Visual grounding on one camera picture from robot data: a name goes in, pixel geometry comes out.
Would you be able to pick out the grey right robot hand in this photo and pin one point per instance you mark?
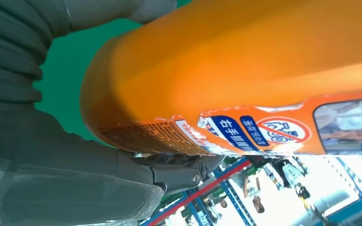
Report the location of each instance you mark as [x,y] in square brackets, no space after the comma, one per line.
[59,184]

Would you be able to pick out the person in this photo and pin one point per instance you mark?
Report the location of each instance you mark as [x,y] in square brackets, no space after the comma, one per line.
[221,201]
[254,195]

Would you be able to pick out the red pole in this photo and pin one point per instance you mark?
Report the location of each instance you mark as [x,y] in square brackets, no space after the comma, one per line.
[199,192]

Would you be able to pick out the white humanoid robot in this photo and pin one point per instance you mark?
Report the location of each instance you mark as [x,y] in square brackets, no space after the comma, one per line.
[290,174]

